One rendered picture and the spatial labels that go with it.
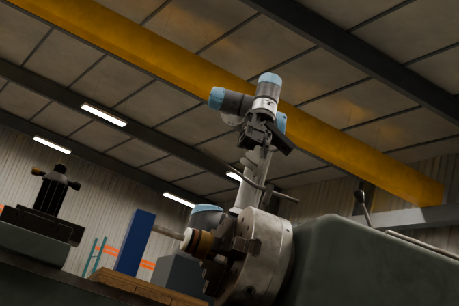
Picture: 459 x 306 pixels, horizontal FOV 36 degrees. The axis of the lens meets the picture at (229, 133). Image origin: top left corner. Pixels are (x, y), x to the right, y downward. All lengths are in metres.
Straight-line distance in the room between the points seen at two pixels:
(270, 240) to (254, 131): 0.32
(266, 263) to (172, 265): 0.59
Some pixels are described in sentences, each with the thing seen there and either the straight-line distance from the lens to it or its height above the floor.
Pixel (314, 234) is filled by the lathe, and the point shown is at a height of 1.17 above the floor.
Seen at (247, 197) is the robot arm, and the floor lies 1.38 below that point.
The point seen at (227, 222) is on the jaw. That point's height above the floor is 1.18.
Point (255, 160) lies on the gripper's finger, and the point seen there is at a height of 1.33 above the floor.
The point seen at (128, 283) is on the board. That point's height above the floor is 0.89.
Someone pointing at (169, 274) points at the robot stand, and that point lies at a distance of 2.51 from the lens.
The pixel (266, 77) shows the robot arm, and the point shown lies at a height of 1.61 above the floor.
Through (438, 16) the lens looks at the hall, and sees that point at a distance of 12.63.
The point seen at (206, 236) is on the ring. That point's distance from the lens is 2.08.
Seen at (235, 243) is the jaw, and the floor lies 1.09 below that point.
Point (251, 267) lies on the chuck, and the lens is 1.99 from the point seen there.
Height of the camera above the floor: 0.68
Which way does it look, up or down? 20 degrees up
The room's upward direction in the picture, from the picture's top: 17 degrees clockwise
